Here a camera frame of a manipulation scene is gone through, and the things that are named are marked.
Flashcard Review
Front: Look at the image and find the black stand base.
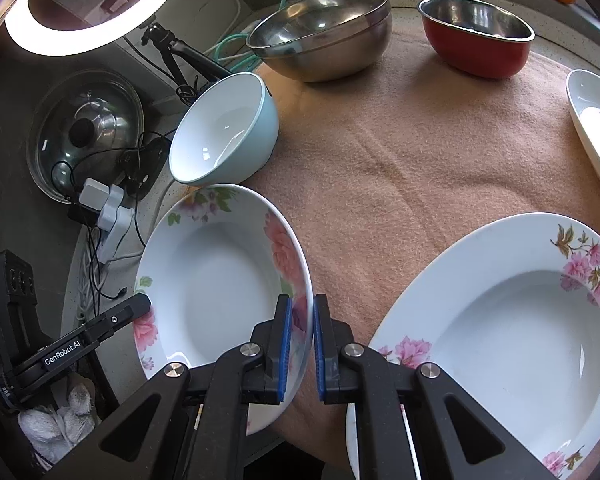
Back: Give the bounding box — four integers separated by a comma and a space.
124, 139, 174, 202

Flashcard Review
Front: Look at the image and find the light blue bowl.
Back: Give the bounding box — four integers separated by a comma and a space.
169, 72, 280, 186

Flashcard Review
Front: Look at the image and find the red bowl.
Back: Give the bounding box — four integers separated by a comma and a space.
417, 0, 536, 80

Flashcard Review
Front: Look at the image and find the large floral plate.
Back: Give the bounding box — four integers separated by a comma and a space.
345, 212, 600, 480

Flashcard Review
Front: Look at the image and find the glass pot lid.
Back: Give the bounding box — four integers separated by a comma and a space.
26, 70, 146, 206

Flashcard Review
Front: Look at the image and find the black tripod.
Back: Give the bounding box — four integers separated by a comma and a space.
140, 22, 233, 98

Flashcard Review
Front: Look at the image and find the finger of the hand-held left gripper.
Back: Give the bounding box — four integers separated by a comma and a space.
81, 294, 152, 344

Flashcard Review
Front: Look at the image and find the white power adapter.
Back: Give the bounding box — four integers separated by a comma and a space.
77, 177, 112, 213

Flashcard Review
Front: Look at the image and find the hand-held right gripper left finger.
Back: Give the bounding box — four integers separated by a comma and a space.
32, 294, 293, 480

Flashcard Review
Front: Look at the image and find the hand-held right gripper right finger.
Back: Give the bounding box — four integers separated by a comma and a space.
314, 294, 576, 480

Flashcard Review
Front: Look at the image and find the white ring light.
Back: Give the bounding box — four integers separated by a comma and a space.
4, 0, 197, 57

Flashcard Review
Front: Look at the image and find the stainless steel bowl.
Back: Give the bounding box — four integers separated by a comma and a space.
245, 0, 393, 83

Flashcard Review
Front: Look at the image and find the peach towel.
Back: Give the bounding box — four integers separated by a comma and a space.
185, 25, 600, 471

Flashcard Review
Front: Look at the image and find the person's left hand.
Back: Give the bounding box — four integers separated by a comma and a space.
19, 382, 102, 465

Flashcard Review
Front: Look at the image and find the white power strip with plugs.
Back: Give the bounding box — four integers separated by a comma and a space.
97, 184, 136, 263

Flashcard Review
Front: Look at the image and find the small floral plate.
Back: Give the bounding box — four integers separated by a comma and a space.
132, 184, 315, 436

